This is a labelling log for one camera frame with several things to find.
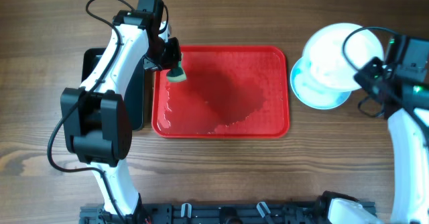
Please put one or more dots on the green yellow sponge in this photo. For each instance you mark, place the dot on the green yellow sponge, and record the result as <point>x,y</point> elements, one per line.
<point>175,71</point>

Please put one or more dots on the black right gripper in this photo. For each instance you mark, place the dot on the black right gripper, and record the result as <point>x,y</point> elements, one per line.
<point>360,77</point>

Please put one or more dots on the red plastic tray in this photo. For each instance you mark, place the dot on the red plastic tray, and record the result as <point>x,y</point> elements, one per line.
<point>230,92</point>

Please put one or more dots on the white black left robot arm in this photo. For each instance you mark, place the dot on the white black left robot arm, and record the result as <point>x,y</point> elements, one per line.
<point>97,117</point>

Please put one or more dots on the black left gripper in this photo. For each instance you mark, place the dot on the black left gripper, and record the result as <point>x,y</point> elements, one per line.
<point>172,56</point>

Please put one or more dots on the light green stained plate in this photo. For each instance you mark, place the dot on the light green stained plate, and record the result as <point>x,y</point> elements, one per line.
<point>312,93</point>

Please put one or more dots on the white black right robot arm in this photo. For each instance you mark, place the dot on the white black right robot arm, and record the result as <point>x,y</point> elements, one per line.
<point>408,129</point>

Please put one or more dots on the black plastic tray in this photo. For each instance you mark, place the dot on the black plastic tray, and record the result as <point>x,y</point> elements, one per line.
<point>134,98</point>

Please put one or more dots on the white stained plate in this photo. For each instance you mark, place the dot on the white stained plate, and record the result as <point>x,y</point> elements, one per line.
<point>328,65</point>

